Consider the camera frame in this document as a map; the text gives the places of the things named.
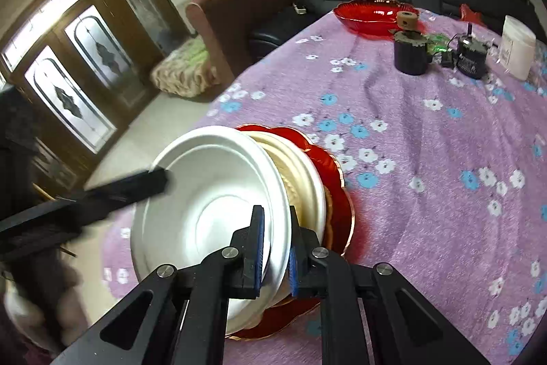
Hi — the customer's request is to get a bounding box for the white foam bowl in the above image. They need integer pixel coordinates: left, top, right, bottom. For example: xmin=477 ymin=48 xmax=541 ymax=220
xmin=131 ymin=126 xmax=291 ymax=335

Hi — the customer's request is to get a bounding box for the large beige plastic bowl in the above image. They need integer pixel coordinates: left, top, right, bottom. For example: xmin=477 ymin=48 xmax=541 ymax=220
xmin=248 ymin=131 xmax=327 ymax=242

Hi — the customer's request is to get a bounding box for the left hand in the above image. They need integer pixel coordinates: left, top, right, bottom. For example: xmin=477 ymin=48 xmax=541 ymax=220
xmin=1 ymin=262 xmax=89 ymax=364

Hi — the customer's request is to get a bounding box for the wooden glass door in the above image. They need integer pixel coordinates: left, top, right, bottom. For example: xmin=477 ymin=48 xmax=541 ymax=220
xmin=1 ymin=0 xmax=189 ymax=195

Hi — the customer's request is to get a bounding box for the patterned cushion stool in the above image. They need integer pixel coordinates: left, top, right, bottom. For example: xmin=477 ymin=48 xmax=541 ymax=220
xmin=149 ymin=36 xmax=222 ymax=98

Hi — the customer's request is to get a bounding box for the purple floral tablecloth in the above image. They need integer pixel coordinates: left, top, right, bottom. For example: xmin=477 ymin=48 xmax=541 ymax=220
xmin=102 ymin=4 xmax=547 ymax=365

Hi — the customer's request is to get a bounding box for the brown armchair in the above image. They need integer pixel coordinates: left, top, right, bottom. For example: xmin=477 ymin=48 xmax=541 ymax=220
xmin=185 ymin=0 xmax=294 ymax=84

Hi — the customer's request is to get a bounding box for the black electronic device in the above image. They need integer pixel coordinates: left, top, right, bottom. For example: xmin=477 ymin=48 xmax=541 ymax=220
xmin=440 ymin=22 xmax=489 ymax=80

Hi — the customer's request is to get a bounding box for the black cylinder container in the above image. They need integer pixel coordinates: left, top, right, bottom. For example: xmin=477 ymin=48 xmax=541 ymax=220
xmin=393 ymin=30 xmax=428 ymax=76

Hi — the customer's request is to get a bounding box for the green circuit board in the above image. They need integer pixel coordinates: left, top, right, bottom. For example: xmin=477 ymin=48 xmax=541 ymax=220
xmin=426 ymin=33 xmax=451 ymax=55

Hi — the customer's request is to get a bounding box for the white plastic jar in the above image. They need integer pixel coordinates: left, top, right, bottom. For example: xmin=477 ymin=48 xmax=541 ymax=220
xmin=499 ymin=16 xmax=536 ymax=81

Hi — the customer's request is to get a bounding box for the brown tape roll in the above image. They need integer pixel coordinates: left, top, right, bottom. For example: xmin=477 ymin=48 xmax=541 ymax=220
xmin=396 ymin=10 xmax=419 ymax=31

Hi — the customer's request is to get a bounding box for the red object on sofa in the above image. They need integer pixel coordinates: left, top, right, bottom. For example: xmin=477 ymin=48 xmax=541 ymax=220
xmin=460 ymin=4 xmax=487 ymax=28

